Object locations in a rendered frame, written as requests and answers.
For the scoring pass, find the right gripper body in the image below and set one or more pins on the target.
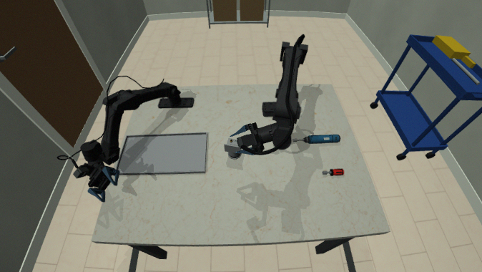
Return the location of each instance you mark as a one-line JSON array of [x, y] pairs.
[[96, 174]]

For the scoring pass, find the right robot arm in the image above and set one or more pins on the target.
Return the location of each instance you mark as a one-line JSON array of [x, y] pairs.
[[108, 150]]

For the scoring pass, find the grey metal bracket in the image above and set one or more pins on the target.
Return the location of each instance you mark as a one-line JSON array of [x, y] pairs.
[[232, 146]]

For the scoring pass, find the dark grey cylinder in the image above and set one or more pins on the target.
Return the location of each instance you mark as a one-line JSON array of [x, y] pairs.
[[234, 155]]

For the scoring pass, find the dark blue nut driver barrel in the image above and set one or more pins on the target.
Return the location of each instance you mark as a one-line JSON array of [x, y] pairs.
[[313, 139]]

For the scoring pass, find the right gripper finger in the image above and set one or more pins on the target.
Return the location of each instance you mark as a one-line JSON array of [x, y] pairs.
[[95, 193], [110, 171]]

